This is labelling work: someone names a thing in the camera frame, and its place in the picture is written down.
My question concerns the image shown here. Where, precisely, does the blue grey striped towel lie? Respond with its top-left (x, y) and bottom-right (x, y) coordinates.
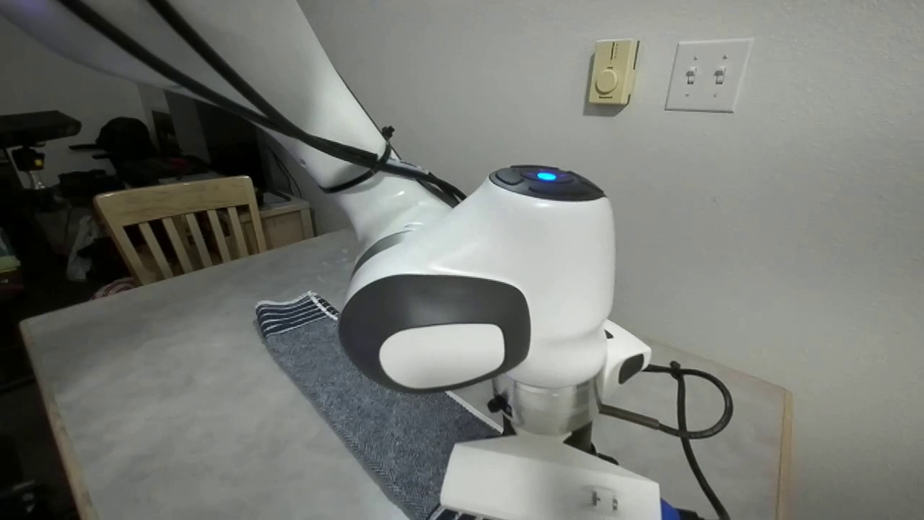
top-left (251, 288), bottom-right (504, 520)

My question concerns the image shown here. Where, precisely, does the small beige cabinet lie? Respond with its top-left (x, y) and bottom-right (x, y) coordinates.
top-left (254, 194), bottom-right (316, 251)

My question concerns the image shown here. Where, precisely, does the black upright panel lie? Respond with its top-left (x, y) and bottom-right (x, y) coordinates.
top-left (142, 85), bottom-right (296, 196)

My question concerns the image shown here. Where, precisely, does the wooden slat-back chair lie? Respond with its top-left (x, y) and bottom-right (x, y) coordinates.
top-left (92, 173), bottom-right (267, 285)

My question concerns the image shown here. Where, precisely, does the black padded armrest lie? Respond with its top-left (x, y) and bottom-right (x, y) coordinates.
top-left (0, 109), bottom-right (82, 151)

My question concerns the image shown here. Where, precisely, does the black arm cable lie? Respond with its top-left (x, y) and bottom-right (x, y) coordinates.
top-left (53, 0), bottom-right (466, 210)

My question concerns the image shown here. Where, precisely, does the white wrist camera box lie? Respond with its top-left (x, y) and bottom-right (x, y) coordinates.
top-left (436, 436), bottom-right (667, 520)

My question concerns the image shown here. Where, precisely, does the beige wall thermostat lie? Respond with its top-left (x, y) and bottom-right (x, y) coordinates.
top-left (585, 37), bottom-right (641, 109)

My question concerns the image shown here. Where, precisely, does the black camera cable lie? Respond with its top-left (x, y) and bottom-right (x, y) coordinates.
top-left (592, 358), bottom-right (736, 520)

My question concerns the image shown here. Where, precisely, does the white double light switch plate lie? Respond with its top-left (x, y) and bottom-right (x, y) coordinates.
top-left (667, 37), bottom-right (757, 116)

